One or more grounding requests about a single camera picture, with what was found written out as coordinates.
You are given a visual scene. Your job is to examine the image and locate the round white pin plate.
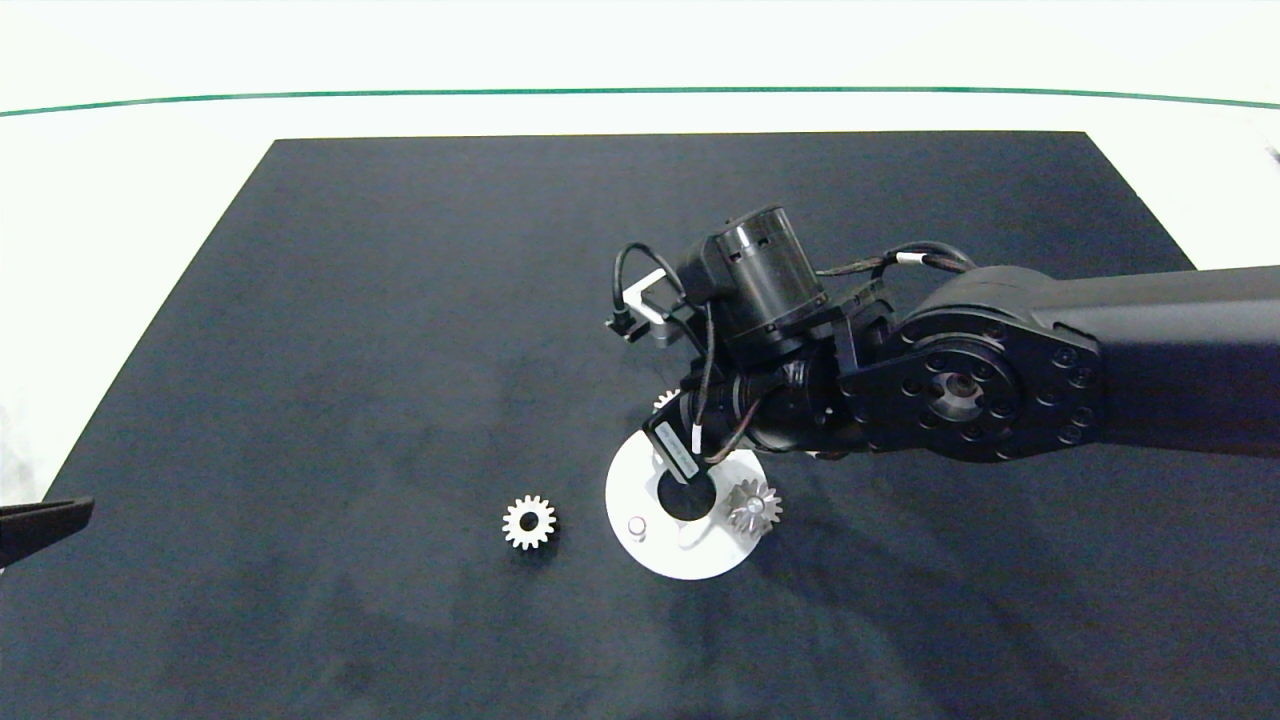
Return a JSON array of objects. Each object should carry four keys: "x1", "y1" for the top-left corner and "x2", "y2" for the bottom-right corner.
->
[{"x1": 605, "y1": 428, "x2": 769, "y2": 582}]

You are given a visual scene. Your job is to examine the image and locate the dark mat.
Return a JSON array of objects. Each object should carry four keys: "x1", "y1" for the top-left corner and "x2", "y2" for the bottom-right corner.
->
[{"x1": 0, "y1": 132, "x2": 1280, "y2": 720}]

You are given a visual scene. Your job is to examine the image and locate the black tagged gripper cable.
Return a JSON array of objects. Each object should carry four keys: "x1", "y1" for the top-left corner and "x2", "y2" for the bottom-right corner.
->
[{"x1": 685, "y1": 300, "x2": 761, "y2": 463}]

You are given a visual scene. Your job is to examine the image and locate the boxy wrist camera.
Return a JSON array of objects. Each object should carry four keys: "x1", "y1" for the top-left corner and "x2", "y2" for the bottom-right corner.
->
[{"x1": 605, "y1": 266, "x2": 673, "y2": 349}]

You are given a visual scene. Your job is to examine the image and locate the black camera cable loop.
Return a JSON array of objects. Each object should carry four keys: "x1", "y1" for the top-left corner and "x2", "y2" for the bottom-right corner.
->
[{"x1": 612, "y1": 243, "x2": 693, "y2": 331}]

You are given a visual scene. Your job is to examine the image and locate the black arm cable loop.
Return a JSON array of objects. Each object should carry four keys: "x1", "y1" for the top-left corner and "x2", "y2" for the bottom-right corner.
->
[{"x1": 818, "y1": 242, "x2": 977, "y2": 281}]

